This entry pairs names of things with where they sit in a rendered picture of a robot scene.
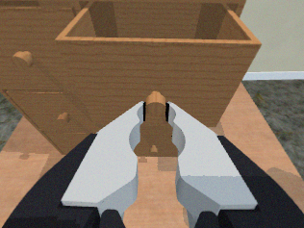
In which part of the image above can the brown wooden chest of drawers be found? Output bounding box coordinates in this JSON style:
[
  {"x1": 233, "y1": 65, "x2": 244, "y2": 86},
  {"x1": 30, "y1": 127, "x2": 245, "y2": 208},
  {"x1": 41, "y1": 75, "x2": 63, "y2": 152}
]
[{"x1": 0, "y1": 0, "x2": 246, "y2": 157}]

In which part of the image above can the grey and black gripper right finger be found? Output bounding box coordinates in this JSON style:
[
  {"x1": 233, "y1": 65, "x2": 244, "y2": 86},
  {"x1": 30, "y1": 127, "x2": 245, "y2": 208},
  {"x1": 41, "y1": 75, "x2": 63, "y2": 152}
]
[{"x1": 165, "y1": 102, "x2": 304, "y2": 228}]

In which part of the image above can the brown wooden drawer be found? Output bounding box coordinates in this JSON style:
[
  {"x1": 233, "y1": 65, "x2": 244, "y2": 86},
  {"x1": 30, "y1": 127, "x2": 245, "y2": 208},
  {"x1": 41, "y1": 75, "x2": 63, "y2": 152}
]
[
  {"x1": 139, "y1": 125, "x2": 173, "y2": 132},
  {"x1": 0, "y1": 1, "x2": 77, "y2": 88},
  {"x1": 7, "y1": 89, "x2": 107, "y2": 131},
  {"x1": 133, "y1": 133, "x2": 178, "y2": 156},
  {"x1": 44, "y1": 131, "x2": 97, "y2": 154},
  {"x1": 55, "y1": 1, "x2": 262, "y2": 127}
]

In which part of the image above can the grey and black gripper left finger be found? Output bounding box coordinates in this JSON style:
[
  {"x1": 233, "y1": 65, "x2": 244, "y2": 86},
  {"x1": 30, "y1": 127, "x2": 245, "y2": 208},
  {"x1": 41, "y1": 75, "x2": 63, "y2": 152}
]
[{"x1": 2, "y1": 101, "x2": 146, "y2": 228}]

